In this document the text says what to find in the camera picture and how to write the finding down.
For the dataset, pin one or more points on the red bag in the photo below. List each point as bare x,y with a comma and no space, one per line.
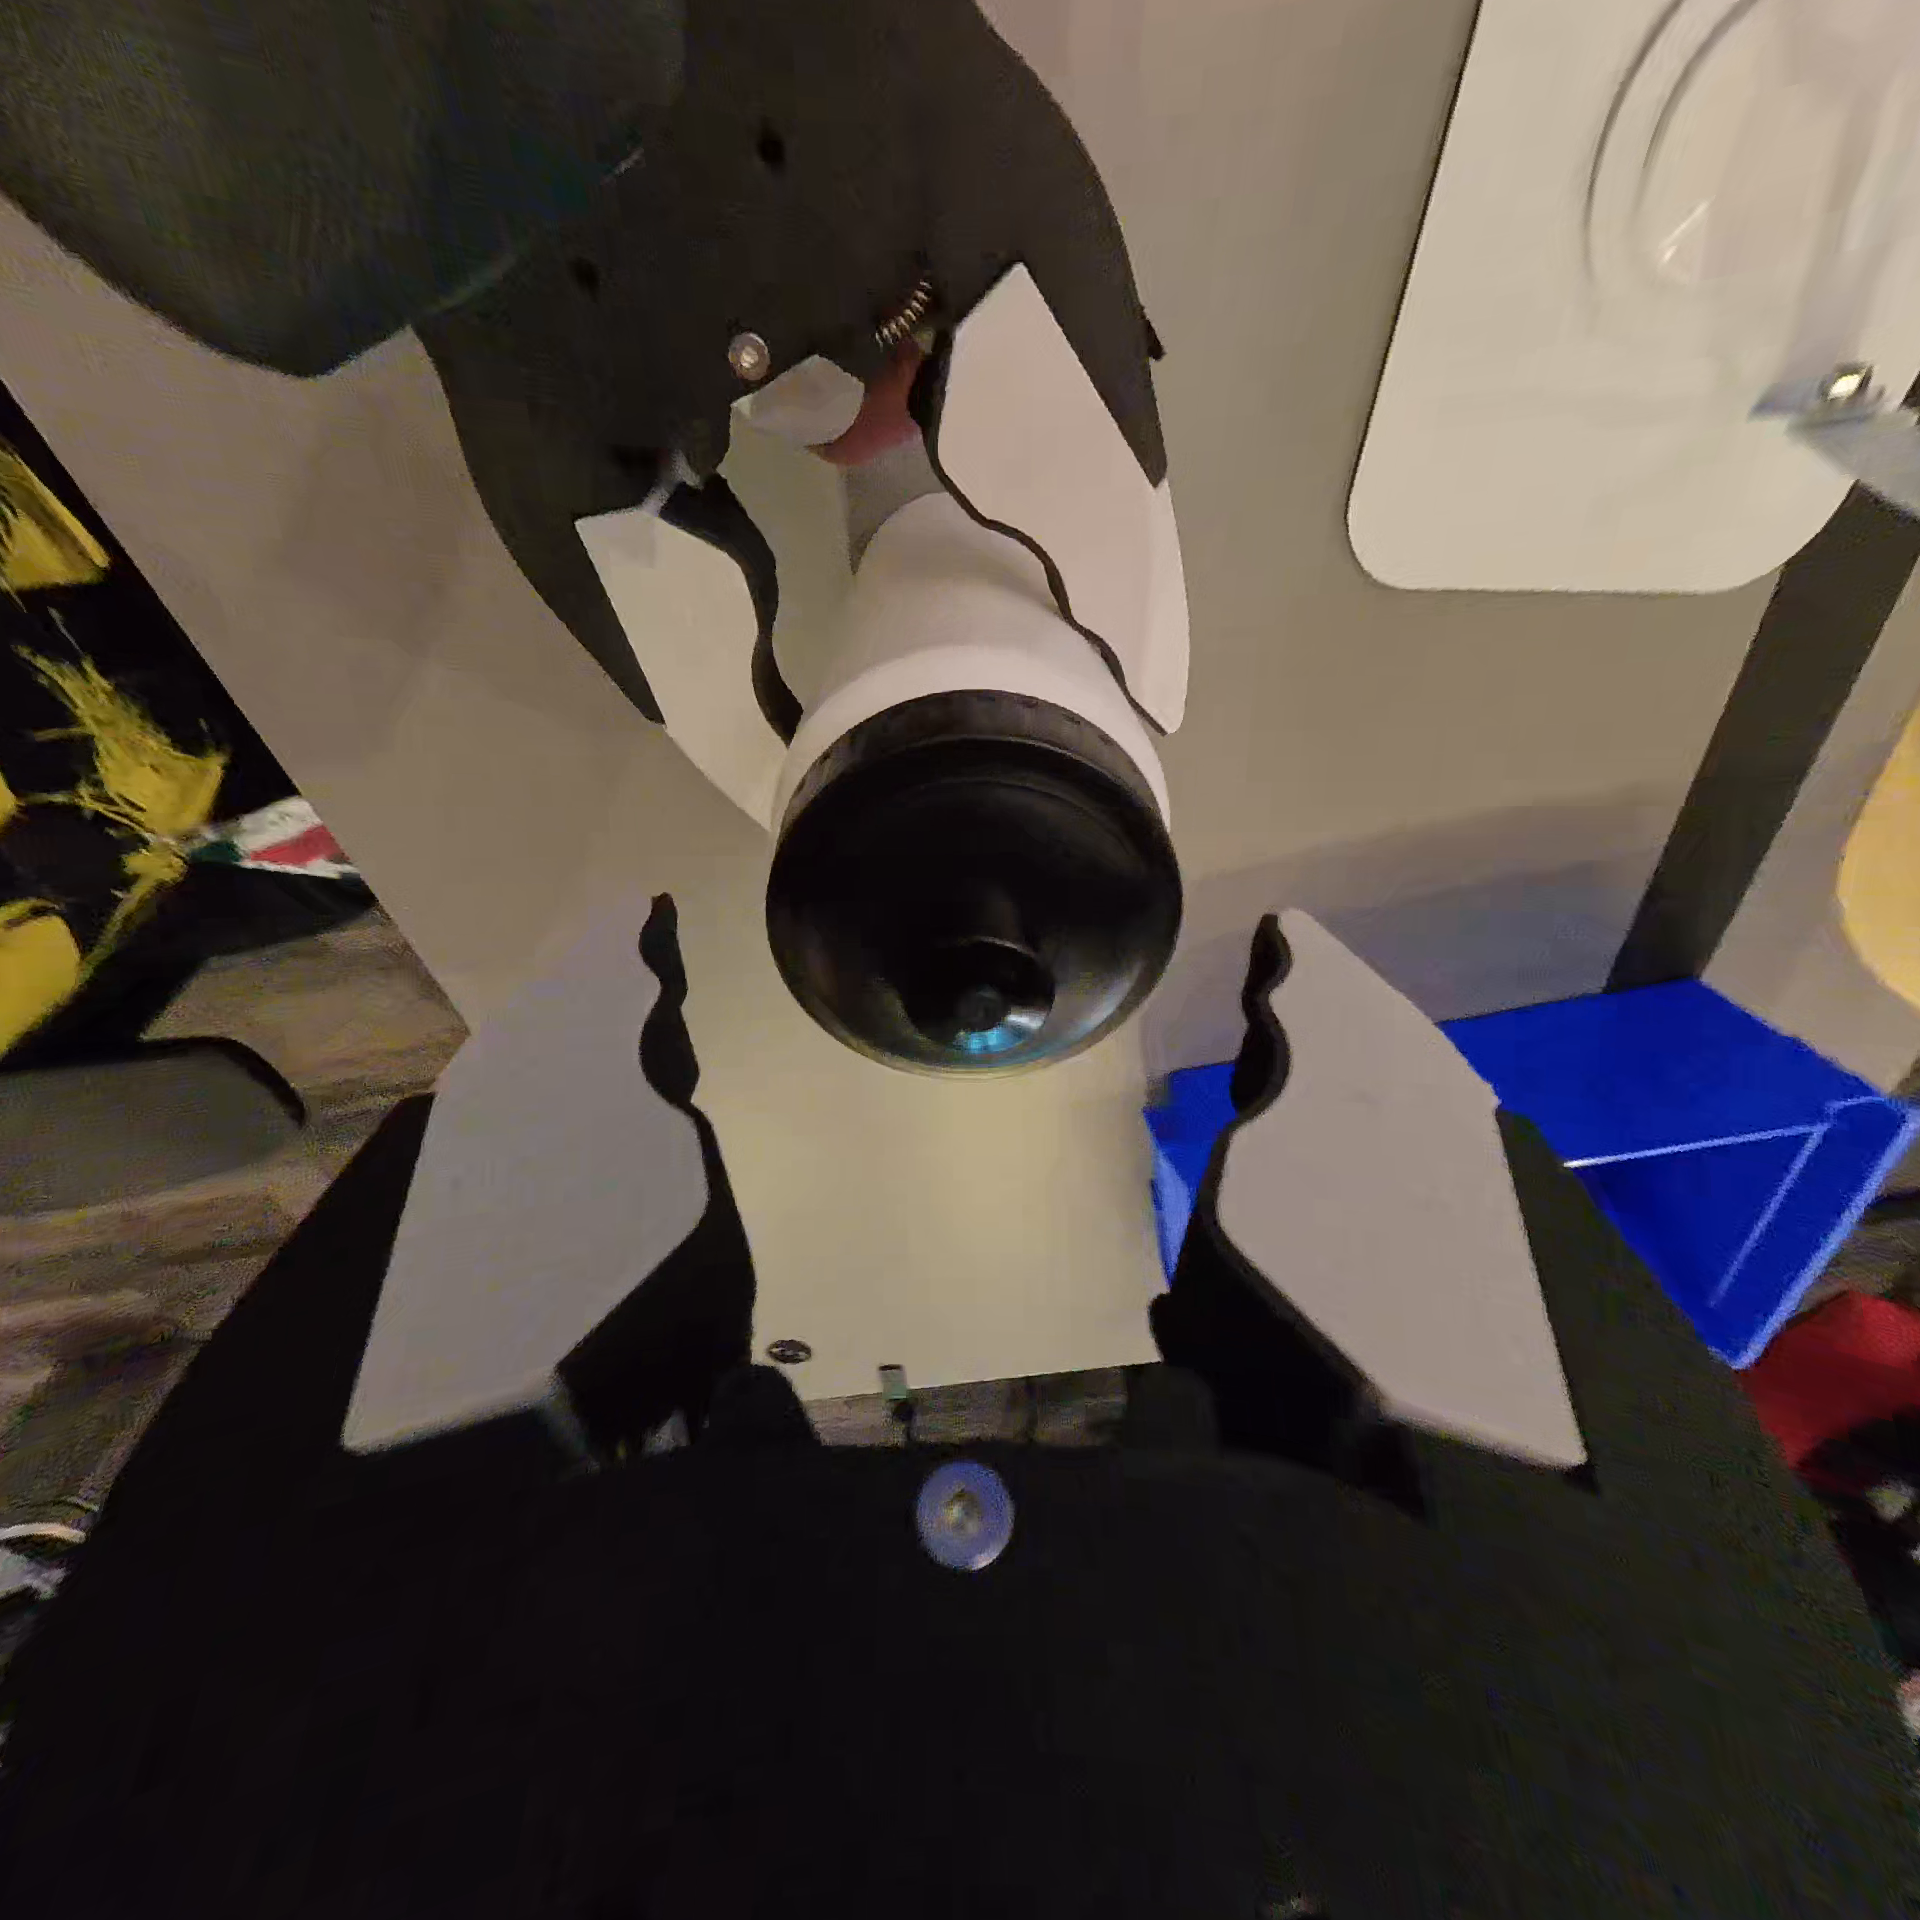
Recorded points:
1846,1381

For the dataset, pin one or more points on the red green striped object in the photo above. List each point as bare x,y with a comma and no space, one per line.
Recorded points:
301,848

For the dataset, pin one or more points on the white plastic bottle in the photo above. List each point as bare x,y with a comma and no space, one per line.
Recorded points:
960,600

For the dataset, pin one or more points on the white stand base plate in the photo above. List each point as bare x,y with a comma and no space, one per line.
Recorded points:
1471,450

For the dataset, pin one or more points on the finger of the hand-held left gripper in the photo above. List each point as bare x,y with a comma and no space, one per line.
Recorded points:
674,616
1065,465

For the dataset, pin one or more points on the blue plastic bin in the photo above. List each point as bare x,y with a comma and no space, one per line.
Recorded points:
1650,1079

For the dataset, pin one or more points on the black office chair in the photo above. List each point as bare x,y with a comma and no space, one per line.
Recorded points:
136,1125

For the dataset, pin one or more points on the person's left hand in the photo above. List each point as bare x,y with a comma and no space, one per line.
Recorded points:
879,427

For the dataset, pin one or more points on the small grey plug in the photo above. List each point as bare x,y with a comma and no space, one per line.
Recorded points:
894,1389

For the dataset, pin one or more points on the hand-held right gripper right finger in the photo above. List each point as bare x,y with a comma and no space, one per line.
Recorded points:
1395,1231

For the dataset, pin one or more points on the metal stand bracket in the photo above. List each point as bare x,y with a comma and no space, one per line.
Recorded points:
1875,435

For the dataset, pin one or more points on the clear round stand foot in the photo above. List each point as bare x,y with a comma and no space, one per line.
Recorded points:
1725,181

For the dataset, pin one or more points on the black bottle lid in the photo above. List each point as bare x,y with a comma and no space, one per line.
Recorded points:
974,839

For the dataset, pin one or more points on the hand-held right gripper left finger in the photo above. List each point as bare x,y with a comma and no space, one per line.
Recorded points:
539,1231

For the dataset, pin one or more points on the black tape strip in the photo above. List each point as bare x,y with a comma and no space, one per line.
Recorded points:
1755,751

